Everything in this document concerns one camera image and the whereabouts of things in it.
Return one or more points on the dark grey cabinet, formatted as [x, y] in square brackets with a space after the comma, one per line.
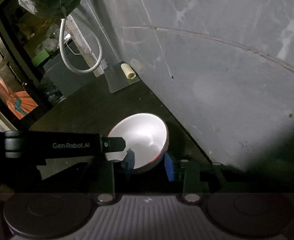
[65, 80]

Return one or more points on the green box on shelf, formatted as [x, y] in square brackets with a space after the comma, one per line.
[40, 57]

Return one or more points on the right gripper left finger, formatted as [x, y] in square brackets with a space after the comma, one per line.
[118, 173]

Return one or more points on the painting of woman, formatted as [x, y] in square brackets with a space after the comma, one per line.
[13, 95]

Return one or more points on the metal spatula with handle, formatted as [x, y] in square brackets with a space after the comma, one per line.
[115, 77]

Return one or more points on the red and white bowl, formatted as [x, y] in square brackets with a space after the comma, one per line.
[146, 135]

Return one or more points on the small cream cylinder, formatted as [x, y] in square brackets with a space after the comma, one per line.
[128, 71]

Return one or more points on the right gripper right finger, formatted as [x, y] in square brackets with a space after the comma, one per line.
[187, 176]

